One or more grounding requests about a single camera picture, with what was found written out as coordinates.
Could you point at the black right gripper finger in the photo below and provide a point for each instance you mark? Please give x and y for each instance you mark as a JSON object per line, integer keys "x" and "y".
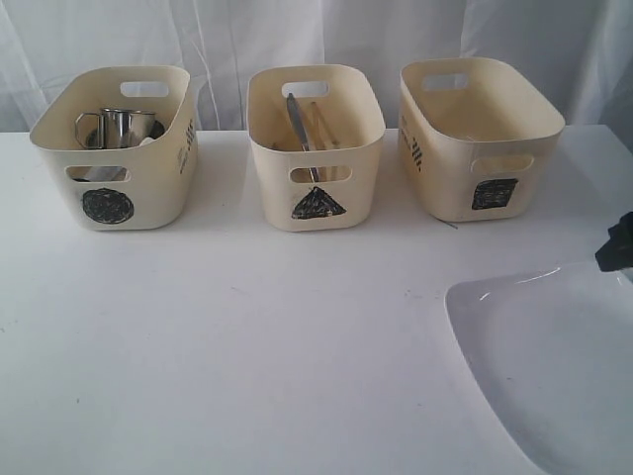
{"x": 616, "y": 253}

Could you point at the white square ceramic plate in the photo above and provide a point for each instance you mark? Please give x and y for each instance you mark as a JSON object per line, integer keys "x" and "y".
{"x": 551, "y": 352}

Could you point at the stainless steel table knife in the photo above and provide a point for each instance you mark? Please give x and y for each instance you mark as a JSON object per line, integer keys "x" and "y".
{"x": 294, "y": 113}

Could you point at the stainless steel bowl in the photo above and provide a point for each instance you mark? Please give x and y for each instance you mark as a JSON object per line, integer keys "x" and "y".
{"x": 157, "y": 129}

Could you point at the small metal pin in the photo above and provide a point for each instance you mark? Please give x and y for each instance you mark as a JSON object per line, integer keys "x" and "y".
{"x": 451, "y": 225}

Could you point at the cream bin with square mark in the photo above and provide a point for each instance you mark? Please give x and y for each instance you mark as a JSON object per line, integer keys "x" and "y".
{"x": 474, "y": 136}

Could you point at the white curtain backdrop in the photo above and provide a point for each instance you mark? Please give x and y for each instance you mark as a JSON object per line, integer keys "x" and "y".
{"x": 578, "y": 53}

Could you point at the cream bin with triangle mark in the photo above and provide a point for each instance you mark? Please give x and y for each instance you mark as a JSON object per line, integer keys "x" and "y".
{"x": 291, "y": 201}

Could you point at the cream bin with circle mark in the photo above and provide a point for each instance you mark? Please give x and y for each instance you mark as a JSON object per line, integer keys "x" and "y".
{"x": 159, "y": 173}

